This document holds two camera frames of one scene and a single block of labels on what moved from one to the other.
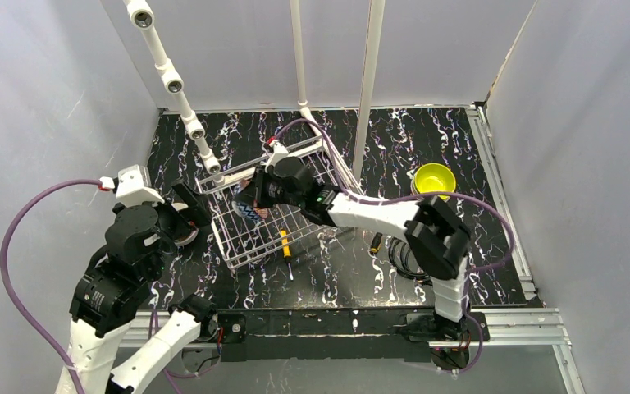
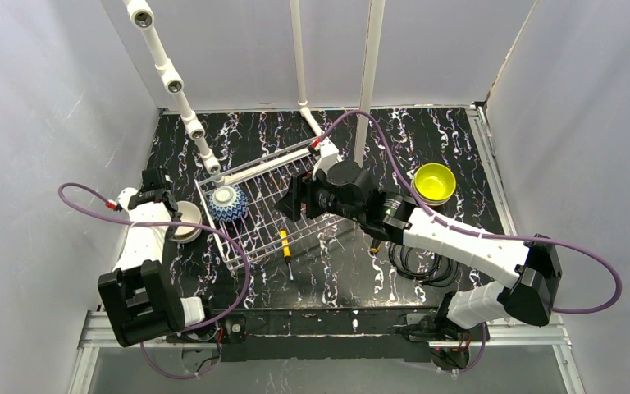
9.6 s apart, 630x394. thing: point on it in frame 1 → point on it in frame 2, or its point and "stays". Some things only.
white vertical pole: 373,46 stays
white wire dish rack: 241,240 stays
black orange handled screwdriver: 376,243 stays
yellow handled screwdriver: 286,250 stays
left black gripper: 185,205 → 151,197
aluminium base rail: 531,328 stays
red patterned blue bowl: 255,214 → 228,203
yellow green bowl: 433,177 stays
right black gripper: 257,192 → 299,196
